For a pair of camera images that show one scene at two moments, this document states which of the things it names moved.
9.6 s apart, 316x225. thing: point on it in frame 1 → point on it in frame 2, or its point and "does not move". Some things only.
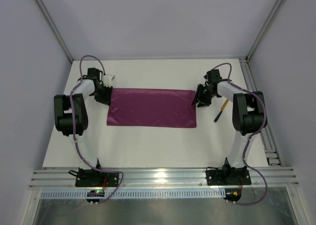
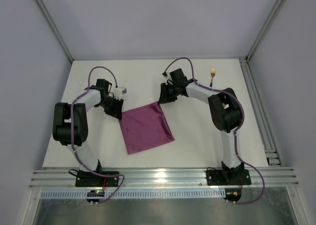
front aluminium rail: [164, 178] does not move
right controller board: [233, 194] does not move
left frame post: [52, 23] does not move
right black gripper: [202, 96] → [168, 92]
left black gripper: [102, 94] → [111, 104]
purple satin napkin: [153, 107] → [145, 127]
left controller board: [95, 193] does not move
